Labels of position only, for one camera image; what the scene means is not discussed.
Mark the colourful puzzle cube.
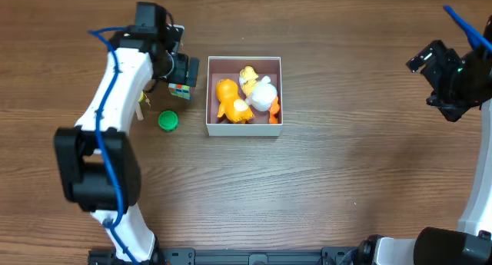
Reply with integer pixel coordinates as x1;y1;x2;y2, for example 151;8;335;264
168;83;194;100

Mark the orange plastic duck toy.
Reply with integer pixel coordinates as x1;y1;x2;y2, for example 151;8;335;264
216;78;254;124

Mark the white plush duck toy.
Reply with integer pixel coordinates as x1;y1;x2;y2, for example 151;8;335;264
239;66;280;124

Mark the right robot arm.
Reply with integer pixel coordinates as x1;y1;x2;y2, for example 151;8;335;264
347;5;491;265

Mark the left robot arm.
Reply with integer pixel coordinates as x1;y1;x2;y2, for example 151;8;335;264
54;2;199;264

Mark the white open cardboard box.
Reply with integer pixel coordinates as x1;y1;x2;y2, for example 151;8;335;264
206;56;283;136

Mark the green round plastic cap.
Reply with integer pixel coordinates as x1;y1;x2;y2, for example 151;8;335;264
158;111;179;131

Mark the yellow wooden rattle drum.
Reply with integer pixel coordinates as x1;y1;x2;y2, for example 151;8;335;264
135;91;151;121

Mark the left blue cable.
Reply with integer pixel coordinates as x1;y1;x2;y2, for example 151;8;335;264
88;25;141;265

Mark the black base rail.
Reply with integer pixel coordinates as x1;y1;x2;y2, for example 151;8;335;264
146;246;374;265

